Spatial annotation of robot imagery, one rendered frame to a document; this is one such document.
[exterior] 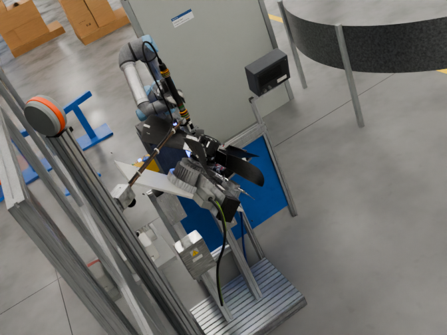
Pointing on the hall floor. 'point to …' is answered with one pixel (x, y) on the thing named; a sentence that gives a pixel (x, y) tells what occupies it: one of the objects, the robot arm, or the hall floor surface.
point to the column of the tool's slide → (119, 228)
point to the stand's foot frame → (251, 304)
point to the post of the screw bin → (252, 236)
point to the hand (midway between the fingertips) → (178, 99)
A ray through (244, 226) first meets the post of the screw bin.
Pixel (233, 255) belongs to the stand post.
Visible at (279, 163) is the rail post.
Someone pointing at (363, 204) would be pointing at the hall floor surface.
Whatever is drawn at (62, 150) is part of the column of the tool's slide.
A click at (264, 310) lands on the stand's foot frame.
